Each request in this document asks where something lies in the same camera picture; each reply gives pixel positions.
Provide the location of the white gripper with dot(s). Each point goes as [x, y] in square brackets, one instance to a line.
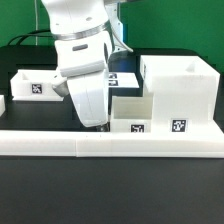
[89, 94]

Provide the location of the white front drawer tray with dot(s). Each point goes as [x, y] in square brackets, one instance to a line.
[131, 114]

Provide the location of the white drawer tray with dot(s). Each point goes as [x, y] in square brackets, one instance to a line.
[34, 85]
[131, 114]

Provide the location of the white drawer cabinet box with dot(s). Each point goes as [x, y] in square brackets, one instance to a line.
[183, 89]

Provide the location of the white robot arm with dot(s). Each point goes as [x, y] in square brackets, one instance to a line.
[84, 42]

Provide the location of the white marker tag plate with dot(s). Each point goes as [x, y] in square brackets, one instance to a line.
[122, 80]

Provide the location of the white L-shaped fence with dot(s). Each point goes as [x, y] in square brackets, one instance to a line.
[200, 144]

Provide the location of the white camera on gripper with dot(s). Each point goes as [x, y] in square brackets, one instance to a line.
[59, 85]

